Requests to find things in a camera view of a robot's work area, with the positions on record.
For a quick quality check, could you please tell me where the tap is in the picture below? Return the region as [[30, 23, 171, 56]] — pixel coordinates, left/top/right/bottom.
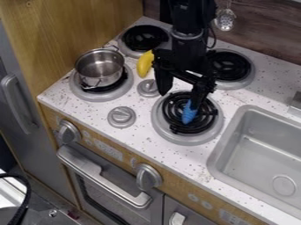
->
[[288, 91, 301, 112]]

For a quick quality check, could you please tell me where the toy stove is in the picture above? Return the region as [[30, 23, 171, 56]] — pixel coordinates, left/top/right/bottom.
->
[[68, 24, 258, 147]]

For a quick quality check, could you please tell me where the toy sink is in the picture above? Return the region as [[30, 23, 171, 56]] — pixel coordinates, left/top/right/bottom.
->
[[205, 104, 301, 220]]

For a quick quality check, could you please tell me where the silver pot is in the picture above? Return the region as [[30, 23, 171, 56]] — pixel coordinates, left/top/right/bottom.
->
[[72, 44, 128, 91]]

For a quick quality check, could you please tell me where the silver strainer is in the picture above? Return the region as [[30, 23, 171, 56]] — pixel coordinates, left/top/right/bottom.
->
[[212, 0, 238, 33]]

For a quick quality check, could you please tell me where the yellow toy banana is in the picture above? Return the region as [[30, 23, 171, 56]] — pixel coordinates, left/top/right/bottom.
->
[[135, 49, 156, 79]]

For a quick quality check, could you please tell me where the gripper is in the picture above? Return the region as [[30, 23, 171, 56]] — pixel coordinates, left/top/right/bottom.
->
[[151, 34, 219, 117]]

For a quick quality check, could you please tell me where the grey toy fridge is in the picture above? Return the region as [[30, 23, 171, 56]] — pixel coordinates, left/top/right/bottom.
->
[[0, 19, 78, 206]]

